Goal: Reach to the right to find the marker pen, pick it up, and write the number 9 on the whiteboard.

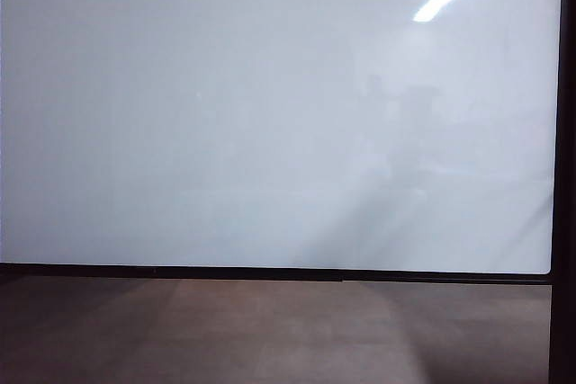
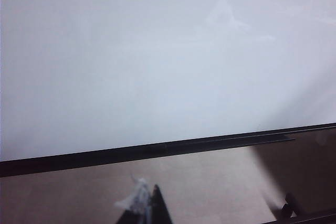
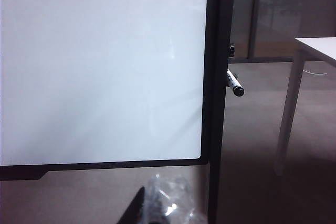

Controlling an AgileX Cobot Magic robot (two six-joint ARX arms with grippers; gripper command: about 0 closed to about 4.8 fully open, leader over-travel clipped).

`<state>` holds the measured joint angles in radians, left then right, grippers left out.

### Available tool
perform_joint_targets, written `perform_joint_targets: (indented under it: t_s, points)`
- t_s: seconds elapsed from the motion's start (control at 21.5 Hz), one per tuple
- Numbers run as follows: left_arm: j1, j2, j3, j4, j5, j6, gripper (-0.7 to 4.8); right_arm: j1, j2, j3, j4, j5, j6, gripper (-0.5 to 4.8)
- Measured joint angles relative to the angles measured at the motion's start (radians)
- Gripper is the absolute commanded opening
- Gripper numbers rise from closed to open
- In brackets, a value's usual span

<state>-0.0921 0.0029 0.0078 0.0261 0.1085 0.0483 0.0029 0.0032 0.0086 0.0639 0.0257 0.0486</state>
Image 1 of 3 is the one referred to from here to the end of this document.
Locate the white board with black frame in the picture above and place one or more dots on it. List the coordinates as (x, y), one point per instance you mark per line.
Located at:
(270, 109)

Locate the black stand post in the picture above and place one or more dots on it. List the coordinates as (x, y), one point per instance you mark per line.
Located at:
(563, 222)

